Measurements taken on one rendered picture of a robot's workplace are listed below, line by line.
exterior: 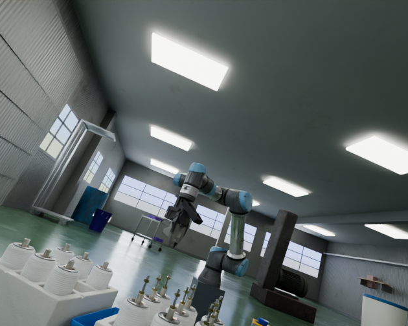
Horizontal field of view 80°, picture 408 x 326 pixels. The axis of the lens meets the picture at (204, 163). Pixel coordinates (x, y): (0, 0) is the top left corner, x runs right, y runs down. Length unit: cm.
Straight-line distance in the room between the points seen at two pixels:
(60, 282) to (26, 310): 12
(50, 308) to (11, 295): 16
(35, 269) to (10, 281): 8
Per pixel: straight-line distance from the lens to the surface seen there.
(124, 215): 1201
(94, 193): 735
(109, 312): 130
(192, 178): 104
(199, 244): 1218
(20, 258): 121
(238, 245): 156
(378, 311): 487
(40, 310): 105
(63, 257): 138
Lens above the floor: 49
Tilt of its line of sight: 18 degrees up
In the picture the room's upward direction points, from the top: 21 degrees clockwise
